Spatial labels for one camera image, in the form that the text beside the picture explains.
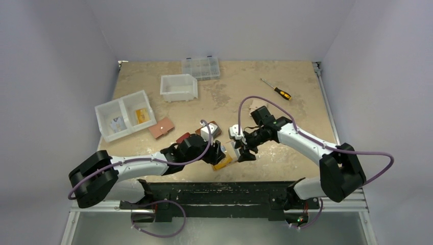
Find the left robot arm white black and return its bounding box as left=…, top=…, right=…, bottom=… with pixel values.
left=68, top=134, right=226, bottom=209

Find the dark red card holder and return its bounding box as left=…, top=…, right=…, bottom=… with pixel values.
left=176, top=132, right=190, bottom=144

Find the aluminium frame rail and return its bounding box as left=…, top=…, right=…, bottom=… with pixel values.
left=61, top=189, right=378, bottom=244

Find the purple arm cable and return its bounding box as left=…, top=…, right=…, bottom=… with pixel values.
left=67, top=119, right=214, bottom=201
left=237, top=96, right=395, bottom=187

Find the white two-compartment bin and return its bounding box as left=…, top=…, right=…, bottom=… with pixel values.
left=94, top=90, right=157, bottom=142

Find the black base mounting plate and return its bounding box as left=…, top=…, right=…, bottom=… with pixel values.
left=119, top=181, right=320, bottom=222

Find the orange card holder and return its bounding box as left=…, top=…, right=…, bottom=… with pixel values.
left=212, top=154, right=233, bottom=171

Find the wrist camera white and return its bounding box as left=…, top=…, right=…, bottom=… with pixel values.
left=228, top=124, right=245, bottom=149
left=201, top=125, right=214, bottom=141

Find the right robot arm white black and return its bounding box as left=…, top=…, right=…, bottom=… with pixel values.
left=229, top=106, right=367, bottom=208

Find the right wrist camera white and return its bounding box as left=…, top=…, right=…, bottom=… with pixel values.
left=228, top=124, right=245, bottom=149

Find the clear compartment organizer box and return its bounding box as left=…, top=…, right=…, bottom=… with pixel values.
left=181, top=56, right=221, bottom=81

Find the pink tan card holder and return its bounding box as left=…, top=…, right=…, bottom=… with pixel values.
left=149, top=117, right=175, bottom=139

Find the brown leather card holder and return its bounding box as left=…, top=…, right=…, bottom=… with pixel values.
left=195, top=121, right=222, bottom=138

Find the yellow black screwdriver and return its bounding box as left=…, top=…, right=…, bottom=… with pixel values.
left=260, top=78, right=292, bottom=101

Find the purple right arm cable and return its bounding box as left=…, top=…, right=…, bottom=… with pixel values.
left=237, top=96, right=395, bottom=187

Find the white small open bin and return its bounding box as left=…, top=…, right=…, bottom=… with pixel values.
left=160, top=74, right=198, bottom=103

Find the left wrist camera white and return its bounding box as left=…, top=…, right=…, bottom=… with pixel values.
left=201, top=125, right=214, bottom=141

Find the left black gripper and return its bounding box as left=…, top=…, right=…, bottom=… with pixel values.
left=184, top=135, right=225, bottom=165

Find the white VIP credit card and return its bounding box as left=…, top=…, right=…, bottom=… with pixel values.
left=110, top=116, right=127, bottom=133

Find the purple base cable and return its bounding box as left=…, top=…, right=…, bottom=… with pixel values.
left=130, top=200, right=186, bottom=239

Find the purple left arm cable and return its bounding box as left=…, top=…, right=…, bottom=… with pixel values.
left=67, top=119, right=214, bottom=201

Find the beige card holder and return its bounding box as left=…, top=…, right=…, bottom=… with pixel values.
left=249, top=99, right=268, bottom=117

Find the gold credit card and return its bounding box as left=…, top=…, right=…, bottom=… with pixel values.
left=135, top=108, right=151, bottom=124

